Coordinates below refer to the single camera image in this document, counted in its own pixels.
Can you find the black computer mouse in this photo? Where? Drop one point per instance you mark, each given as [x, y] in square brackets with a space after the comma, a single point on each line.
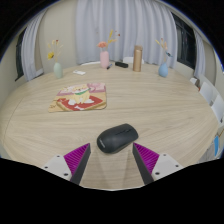
[116, 138]

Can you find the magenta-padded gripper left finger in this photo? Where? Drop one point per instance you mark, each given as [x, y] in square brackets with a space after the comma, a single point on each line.
[63, 165]

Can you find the white chair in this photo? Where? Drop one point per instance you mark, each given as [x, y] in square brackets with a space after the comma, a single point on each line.
[90, 63]
[129, 60]

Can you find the pink vase with flowers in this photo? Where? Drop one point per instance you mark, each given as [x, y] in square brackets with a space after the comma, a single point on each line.
[104, 60]

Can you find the tan insulated bottle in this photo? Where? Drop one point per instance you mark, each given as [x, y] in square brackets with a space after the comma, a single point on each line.
[137, 60]

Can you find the blue vase with dried flowers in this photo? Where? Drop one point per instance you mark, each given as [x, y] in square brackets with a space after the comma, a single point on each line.
[163, 70]

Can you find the narrow white curtain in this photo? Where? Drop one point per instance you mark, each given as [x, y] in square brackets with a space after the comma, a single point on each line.
[31, 50]
[200, 56]

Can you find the dark marker pen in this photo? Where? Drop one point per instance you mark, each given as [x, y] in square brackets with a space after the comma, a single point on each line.
[109, 66]

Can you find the dog print mouse pad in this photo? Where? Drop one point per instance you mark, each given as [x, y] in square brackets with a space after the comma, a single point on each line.
[80, 98]

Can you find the black rectangular case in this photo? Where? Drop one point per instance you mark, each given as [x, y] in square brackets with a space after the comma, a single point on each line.
[121, 64]

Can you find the row of white chairs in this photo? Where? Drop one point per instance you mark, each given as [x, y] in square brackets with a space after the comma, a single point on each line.
[209, 92]

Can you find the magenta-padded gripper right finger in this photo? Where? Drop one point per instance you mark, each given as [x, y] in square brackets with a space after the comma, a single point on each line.
[160, 165]

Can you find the dark window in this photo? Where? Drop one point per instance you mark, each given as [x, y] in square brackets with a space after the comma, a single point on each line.
[19, 56]
[186, 43]

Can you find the green vase with yellow flowers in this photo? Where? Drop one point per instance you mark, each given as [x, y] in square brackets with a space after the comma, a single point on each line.
[58, 70]

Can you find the wide white curtain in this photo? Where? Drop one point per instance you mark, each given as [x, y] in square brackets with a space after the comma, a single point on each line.
[133, 26]

